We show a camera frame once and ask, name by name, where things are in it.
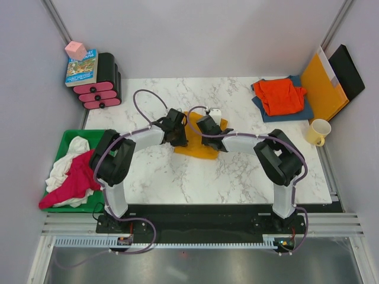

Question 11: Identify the black pink drawer organizer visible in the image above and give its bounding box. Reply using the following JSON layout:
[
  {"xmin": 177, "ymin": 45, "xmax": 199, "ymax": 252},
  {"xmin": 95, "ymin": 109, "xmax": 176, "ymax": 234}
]
[{"xmin": 73, "ymin": 53, "xmax": 122, "ymax": 109}]

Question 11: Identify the orange padded envelope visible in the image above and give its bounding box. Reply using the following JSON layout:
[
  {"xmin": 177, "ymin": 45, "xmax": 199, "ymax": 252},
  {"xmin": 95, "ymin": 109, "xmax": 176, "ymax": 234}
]
[{"xmin": 300, "ymin": 47, "xmax": 349, "ymax": 121}]

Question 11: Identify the black flat board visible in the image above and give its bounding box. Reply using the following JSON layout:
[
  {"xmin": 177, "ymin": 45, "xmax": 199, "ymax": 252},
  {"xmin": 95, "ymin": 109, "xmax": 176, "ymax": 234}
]
[{"xmin": 329, "ymin": 44, "xmax": 365, "ymax": 101}]

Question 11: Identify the white cable duct strip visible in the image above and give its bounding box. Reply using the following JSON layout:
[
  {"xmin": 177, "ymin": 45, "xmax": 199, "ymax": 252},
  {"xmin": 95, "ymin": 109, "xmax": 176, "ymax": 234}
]
[{"xmin": 54, "ymin": 234, "xmax": 279, "ymax": 249}]

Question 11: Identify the blue folded t shirt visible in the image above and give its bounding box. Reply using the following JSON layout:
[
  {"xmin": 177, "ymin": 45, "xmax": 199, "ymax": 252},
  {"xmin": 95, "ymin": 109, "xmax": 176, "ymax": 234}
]
[{"xmin": 250, "ymin": 75, "xmax": 314, "ymax": 123}]

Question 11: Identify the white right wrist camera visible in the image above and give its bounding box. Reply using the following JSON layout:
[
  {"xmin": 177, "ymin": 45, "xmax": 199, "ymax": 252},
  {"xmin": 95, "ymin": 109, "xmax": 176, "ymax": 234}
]
[{"xmin": 205, "ymin": 108, "xmax": 221, "ymax": 126}]

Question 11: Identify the colourful paperback book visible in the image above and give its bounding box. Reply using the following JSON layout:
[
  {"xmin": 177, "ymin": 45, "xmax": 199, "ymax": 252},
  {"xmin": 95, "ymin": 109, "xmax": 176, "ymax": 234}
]
[{"xmin": 65, "ymin": 49, "xmax": 98, "ymax": 88}]

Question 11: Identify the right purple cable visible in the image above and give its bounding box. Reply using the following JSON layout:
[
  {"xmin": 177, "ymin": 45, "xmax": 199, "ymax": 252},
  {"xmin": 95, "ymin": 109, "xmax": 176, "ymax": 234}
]
[{"xmin": 186, "ymin": 106, "xmax": 310, "ymax": 256}]

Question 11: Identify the orange folded t shirt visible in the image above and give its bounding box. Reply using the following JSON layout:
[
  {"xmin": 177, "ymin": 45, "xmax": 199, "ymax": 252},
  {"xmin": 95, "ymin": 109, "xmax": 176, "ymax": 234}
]
[{"xmin": 253, "ymin": 78, "xmax": 307, "ymax": 117}]

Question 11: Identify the white t shirt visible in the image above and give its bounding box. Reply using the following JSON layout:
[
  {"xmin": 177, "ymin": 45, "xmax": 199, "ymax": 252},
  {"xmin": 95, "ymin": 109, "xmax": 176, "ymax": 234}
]
[{"xmin": 45, "ymin": 136, "xmax": 94, "ymax": 208}]

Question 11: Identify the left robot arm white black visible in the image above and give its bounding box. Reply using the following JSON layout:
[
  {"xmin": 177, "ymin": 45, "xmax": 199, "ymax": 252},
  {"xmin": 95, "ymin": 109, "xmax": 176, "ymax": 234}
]
[{"xmin": 89, "ymin": 108, "xmax": 188, "ymax": 233}]

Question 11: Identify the yellow mug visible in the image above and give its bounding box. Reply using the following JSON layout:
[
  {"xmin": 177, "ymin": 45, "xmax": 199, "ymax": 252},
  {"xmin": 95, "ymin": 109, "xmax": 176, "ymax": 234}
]
[{"xmin": 306, "ymin": 118, "xmax": 332, "ymax": 147}]

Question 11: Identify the purple cable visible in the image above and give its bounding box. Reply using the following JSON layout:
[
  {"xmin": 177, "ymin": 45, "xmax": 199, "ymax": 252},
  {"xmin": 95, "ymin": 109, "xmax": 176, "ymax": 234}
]
[
  {"xmin": 186, "ymin": 106, "xmax": 310, "ymax": 256},
  {"xmin": 93, "ymin": 89, "xmax": 169, "ymax": 254}
]

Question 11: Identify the yellow t shirt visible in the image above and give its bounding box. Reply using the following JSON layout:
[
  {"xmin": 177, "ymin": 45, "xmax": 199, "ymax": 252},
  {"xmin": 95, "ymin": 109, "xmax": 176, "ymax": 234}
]
[{"xmin": 174, "ymin": 112, "xmax": 228, "ymax": 160}]

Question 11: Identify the magenta t shirt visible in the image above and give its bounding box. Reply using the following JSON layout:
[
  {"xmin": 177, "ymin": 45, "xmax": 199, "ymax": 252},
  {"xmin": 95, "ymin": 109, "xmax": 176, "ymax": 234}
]
[{"xmin": 38, "ymin": 149, "xmax": 101, "ymax": 209}]

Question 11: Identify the pink cube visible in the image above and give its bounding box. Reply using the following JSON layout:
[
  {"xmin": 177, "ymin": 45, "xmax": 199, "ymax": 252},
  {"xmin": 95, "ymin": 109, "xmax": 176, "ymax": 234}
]
[{"xmin": 65, "ymin": 41, "xmax": 87, "ymax": 61}]

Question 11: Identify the green plastic bin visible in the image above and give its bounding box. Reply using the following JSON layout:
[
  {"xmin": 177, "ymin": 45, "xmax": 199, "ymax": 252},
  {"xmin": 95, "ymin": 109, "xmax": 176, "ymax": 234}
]
[{"xmin": 42, "ymin": 130, "xmax": 105, "ymax": 213}]

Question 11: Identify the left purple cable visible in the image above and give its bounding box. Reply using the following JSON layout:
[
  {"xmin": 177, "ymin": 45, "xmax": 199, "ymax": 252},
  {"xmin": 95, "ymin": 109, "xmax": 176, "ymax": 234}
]
[{"xmin": 93, "ymin": 89, "xmax": 169, "ymax": 254}]

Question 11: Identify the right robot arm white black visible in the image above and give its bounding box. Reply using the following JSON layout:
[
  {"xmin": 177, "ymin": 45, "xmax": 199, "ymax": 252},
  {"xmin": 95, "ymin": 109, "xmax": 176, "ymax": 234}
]
[{"xmin": 197, "ymin": 115, "xmax": 308, "ymax": 233}]

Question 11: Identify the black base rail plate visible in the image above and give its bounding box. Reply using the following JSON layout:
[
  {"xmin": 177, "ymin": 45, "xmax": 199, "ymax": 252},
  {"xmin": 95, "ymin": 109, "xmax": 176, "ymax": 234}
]
[{"xmin": 96, "ymin": 204, "xmax": 306, "ymax": 244}]

